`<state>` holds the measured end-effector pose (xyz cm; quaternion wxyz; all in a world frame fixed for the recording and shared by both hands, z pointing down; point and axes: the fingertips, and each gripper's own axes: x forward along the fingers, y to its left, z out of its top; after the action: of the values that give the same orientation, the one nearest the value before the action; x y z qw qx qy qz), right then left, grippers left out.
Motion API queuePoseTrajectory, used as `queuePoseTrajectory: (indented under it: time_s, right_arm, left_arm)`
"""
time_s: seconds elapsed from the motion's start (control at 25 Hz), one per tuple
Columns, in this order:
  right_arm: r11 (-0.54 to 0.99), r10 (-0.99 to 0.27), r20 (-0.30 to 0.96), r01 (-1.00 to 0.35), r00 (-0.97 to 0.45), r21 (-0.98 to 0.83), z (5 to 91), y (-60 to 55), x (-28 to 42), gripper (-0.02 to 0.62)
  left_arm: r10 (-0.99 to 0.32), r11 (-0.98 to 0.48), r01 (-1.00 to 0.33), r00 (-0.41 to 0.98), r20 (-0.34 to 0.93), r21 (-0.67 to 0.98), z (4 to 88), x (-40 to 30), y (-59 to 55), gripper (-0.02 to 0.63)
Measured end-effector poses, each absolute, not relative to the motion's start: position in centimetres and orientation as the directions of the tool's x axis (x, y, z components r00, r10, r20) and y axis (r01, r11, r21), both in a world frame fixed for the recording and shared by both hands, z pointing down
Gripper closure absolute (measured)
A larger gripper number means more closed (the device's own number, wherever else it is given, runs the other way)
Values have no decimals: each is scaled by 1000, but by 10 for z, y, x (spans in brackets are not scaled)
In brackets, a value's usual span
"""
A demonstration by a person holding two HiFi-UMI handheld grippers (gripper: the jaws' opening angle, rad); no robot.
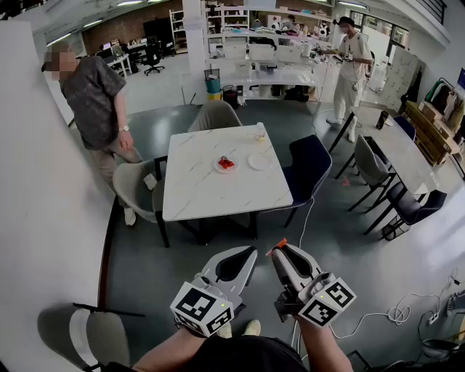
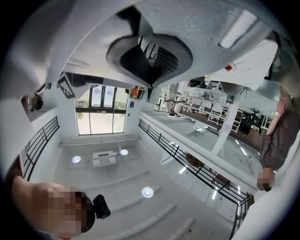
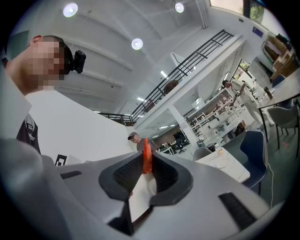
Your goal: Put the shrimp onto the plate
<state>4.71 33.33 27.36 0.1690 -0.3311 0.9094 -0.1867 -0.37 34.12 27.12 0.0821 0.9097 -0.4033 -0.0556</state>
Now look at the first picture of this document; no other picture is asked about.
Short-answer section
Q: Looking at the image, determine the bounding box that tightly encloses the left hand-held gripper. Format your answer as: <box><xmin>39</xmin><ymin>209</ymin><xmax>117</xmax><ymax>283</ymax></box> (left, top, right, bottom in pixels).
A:
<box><xmin>169</xmin><ymin>246</ymin><xmax>259</xmax><ymax>338</ymax></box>

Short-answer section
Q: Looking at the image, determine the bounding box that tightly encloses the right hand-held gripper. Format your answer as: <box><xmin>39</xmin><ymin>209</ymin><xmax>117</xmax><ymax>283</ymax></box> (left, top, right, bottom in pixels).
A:
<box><xmin>271</xmin><ymin>243</ymin><xmax>357</xmax><ymax>328</ymax></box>

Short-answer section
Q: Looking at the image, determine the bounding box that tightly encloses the white plate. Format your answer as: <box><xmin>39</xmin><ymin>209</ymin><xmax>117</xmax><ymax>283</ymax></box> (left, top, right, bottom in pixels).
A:
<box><xmin>248</xmin><ymin>152</ymin><xmax>273</xmax><ymax>171</ymax></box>

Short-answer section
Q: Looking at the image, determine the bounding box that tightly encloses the person's left forearm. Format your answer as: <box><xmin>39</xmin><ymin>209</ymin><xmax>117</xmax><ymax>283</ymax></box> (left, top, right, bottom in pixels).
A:
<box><xmin>132</xmin><ymin>325</ymin><xmax>209</xmax><ymax>372</ymax></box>

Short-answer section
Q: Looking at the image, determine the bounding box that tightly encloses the person's right forearm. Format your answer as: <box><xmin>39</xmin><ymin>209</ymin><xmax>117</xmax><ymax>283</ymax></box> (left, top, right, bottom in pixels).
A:
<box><xmin>294</xmin><ymin>315</ymin><xmax>354</xmax><ymax>372</ymax></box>

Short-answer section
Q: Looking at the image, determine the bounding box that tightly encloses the clear plate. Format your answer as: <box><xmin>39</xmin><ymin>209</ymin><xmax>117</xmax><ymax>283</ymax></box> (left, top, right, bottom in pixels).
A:
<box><xmin>214</xmin><ymin>155</ymin><xmax>240</xmax><ymax>174</ymax></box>

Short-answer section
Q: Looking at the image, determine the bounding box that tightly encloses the white marble square table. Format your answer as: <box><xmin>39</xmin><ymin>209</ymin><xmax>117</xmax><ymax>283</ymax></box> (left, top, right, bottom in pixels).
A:
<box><xmin>153</xmin><ymin>155</ymin><xmax>259</xmax><ymax>248</ymax></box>

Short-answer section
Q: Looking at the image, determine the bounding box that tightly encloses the person's black clothing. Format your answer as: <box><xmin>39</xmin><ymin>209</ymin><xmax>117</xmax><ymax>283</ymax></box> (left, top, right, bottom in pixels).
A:
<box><xmin>105</xmin><ymin>334</ymin><xmax>312</xmax><ymax>372</ymax></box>

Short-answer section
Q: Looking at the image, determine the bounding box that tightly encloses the navy blue chair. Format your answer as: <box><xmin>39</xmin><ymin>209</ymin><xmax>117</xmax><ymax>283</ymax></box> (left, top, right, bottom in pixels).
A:
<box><xmin>261</xmin><ymin>134</ymin><xmax>333</xmax><ymax>229</ymax></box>

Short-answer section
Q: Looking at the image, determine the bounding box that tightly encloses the grey chair with black legs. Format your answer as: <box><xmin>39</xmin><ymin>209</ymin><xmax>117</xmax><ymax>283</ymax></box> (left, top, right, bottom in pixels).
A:
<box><xmin>347</xmin><ymin>134</ymin><xmax>397</xmax><ymax>214</ymax></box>

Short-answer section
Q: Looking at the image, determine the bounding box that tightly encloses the grey shell chair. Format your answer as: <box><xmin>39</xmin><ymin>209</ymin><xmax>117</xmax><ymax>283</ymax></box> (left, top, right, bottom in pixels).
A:
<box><xmin>112</xmin><ymin>158</ymin><xmax>166</xmax><ymax>224</ymax></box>

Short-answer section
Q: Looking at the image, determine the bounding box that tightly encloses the navy chair with black legs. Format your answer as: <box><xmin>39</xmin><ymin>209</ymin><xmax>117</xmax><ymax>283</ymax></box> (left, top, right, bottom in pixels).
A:
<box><xmin>381</xmin><ymin>181</ymin><xmax>448</xmax><ymax>242</ymax></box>

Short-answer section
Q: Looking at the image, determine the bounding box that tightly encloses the beige upholstered chair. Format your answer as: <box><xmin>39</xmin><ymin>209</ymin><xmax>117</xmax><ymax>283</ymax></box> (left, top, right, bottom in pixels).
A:
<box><xmin>187</xmin><ymin>100</ymin><xmax>243</xmax><ymax>133</ymax></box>

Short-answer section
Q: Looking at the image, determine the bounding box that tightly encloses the light grey table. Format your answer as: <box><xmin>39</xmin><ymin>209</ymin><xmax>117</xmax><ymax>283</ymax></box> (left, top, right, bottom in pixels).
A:
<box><xmin>328</xmin><ymin>108</ymin><xmax>441</xmax><ymax>235</ymax></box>

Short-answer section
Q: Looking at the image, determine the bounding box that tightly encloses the black trash bin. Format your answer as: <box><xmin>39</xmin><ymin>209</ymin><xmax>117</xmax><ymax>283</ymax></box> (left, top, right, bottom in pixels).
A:
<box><xmin>222</xmin><ymin>84</ymin><xmax>240</xmax><ymax>110</ymax></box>

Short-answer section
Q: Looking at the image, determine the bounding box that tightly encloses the teal and yellow bin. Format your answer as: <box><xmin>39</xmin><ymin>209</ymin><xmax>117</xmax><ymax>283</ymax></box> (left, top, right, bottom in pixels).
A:
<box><xmin>203</xmin><ymin>68</ymin><xmax>223</xmax><ymax>102</ymax></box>

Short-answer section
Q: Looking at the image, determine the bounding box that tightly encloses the stack of cardboard boxes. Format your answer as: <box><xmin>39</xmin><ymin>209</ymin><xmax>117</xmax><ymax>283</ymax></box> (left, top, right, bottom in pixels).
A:
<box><xmin>404</xmin><ymin>100</ymin><xmax>463</xmax><ymax>167</ymax></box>

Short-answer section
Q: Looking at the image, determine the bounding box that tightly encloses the white shelving unit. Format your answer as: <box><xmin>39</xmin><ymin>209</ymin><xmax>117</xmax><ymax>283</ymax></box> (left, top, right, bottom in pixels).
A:
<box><xmin>203</xmin><ymin>0</ymin><xmax>337</xmax><ymax>100</ymax></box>

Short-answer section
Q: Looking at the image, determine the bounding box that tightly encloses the black office chair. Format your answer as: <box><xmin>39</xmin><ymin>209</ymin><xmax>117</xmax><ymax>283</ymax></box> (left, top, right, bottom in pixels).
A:
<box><xmin>142</xmin><ymin>41</ymin><xmax>166</xmax><ymax>77</ymax></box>

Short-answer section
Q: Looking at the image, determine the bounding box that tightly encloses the clothes rack with garments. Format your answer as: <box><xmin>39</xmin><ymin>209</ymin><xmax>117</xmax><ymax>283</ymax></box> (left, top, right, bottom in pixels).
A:
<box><xmin>424</xmin><ymin>76</ymin><xmax>465</xmax><ymax>134</ymax></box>

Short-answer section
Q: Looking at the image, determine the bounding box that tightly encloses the white office desk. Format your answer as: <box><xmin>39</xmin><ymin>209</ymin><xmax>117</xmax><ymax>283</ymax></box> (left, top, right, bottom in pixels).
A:
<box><xmin>104</xmin><ymin>53</ymin><xmax>132</xmax><ymax>79</ymax></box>

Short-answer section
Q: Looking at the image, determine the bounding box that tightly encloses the white open bookshelf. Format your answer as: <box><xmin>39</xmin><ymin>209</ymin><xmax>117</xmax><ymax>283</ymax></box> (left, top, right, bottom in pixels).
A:
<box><xmin>168</xmin><ymin>8</ymin><xmax>189</xmax><ymax>56</ymax></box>

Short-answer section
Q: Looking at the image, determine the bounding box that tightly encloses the coiled white cable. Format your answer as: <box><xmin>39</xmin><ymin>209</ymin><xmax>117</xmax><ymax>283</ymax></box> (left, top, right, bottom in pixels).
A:
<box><xmin>328</xmin><ymin>291</ymin><xmax>442</xmax><ymax>341</ymax></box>

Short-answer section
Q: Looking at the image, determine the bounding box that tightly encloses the grey chair with black frame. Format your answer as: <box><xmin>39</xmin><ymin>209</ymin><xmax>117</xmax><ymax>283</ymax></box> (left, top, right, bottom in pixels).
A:
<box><xmin>36</xmin><ymin>302</ymin><xmax>146</xmax><ymax>372</ymax></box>

